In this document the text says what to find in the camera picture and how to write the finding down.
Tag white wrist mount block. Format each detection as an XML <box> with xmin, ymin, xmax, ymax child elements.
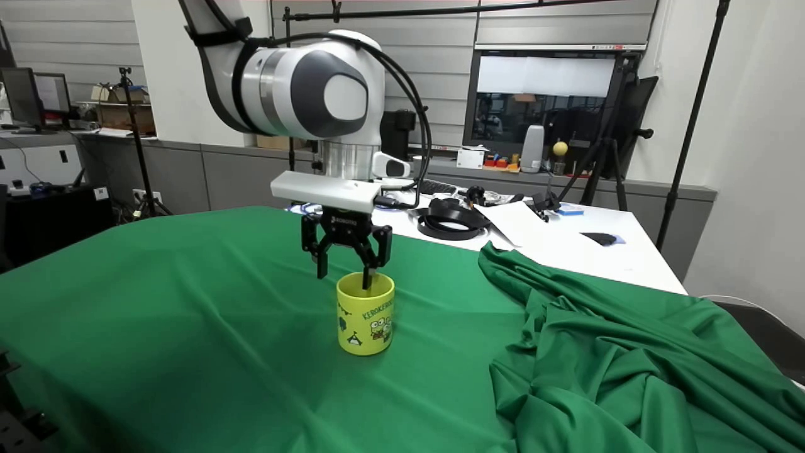
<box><xmin>267</xmin><ymin>149</ymin><xmax>421</xmax><ymax>217</ymax></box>

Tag slim black tripod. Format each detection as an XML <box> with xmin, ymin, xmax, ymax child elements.
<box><xmin>114</xmin><ymin>62</ymin><xmax>175</xmax><ymax>222</ymax></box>

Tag orange small items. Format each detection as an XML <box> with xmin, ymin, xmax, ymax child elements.
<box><xmin>486</xmin><ymin>150</ymin><xmax>523</xmax><ymax>172</ymax></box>

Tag small white box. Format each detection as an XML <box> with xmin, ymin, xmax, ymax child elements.
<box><xmin>457</xmin><ymin>143</ymin><xmax>491</xmax><ymax>172</ymax></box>

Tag yellow printed mug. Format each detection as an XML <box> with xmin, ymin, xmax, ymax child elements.
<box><xmin>336</xmin><ymin>269</ymin><xmax>399</xmax><ymax>358</ymax></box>

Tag black overhead bar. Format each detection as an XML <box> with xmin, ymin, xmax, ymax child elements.
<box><xmin>280</xmin><ymin>0</ymin><xmax>615</xmax><ymax>26</ymax></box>

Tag brown cardboard box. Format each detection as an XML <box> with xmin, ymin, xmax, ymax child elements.
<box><xmin>94</xmin><ymin>98</ymin><xmax>160</xmax><ymax>138</ymax></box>

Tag yellow ball microphone stand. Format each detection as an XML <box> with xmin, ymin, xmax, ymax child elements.
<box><xmin>532</xmin><ymin>138</ymin><xmax>575</xmax><ymax>217</ymax></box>

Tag black upright box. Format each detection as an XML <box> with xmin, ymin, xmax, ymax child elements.
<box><xmin>381</xmin><ymin>108</ymin><xmax>421</xmax><ymax>163</ymax></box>

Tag black coiled cable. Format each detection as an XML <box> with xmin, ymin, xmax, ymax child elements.
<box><xmin>416</xmin><ymin>195</ymin><xmax>491</xmax><ymax>245</ymax></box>

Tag black computer monitor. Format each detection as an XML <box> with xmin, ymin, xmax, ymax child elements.
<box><xmin>0</xmin><ymin>62</ymin><xmax>77</xmax><ymax>134</ymax></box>

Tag black chair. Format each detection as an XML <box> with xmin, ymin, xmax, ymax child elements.
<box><xmin>713</xmin><ymin>295</ymin><xmax>805</xmax><ymax>385</ymax></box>

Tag flat green table cloth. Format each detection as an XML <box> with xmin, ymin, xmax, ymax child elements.
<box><xmin>0</xmin><ymin>205</ymin><xmax>538</xmax><ymax>453</ymax></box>

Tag crumpled green cloth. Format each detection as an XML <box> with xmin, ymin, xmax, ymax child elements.
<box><xmin>475</xmin><ymin>240</ymin><xmax>805</xmax><ymax>453</ymax></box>

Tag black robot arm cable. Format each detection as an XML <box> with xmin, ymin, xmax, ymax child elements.
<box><xmin>286</xmin><ymin>31</ymin><xmax>435</xmax><ymax>208</ymax></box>

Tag black computer mouse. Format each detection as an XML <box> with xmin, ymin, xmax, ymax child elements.
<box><xmin>582</xmin><ymin>229</ymin><xmax>628</xmax><ymax>249</ymax></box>

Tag white upright speaker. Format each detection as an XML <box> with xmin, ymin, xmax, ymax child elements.
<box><xmin>518</xmin><ymin>123</ymin><xmax>550</xmax><ymax>176</ymax></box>

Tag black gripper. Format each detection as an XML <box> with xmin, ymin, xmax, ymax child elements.
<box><xmin>301</xmin><ymin>205</ymin><xmax>396</xmax><ymax>295</ymax></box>

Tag thin black pole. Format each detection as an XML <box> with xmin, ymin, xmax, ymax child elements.
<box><xmin>653</xmin><ymin>0</ymin><xmax>736</xmax><ymax>254</ymax></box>

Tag grey counter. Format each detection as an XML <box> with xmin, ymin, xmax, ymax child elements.
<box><xmin>73</xmin><ymin>134</ymin><xmax>719</xmax><ymax>284</ymax></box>

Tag small cardboard box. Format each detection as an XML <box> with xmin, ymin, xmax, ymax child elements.
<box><xmin>249</xmin><ymin>132</ymin><xmax>292</xmax><ymax>153</ymax></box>

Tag black cabinet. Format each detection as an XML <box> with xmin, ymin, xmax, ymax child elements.
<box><xmin>0</xmin><ymin>182</ymin><xmax>118</xmax><ymax>271</ymax></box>

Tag black camera tripod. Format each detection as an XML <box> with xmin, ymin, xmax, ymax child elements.
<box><xmin>557</xmin><ymin>51</ymin><xmax>662</xmax><ymax>211</ymax></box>

